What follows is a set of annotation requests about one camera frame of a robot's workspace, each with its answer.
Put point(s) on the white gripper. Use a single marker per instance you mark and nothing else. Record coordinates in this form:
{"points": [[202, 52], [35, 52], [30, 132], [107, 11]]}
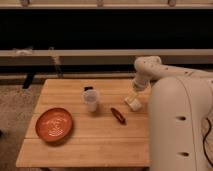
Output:
{"points": [[134, 102]]}

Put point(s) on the dark red pepper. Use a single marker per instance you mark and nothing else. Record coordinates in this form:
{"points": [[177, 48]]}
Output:
{"points": [[118, 115]]}

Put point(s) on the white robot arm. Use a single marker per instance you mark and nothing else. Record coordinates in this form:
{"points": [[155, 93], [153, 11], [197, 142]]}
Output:
{"points": [[180, 99]]}

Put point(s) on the wooden table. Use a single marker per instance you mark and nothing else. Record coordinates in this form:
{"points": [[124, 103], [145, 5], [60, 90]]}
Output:
{"points": [[98, 139]]}

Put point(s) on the small black block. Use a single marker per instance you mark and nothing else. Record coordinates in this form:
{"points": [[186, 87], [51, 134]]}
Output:
{"points": [[88, 88]]}

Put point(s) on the orange round plate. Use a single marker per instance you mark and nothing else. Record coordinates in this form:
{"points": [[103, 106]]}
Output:
{"points": [[54, 125]]}

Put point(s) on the long wooden rail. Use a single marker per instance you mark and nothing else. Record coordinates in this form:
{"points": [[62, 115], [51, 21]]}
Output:
{"points": [[29, 57]]}

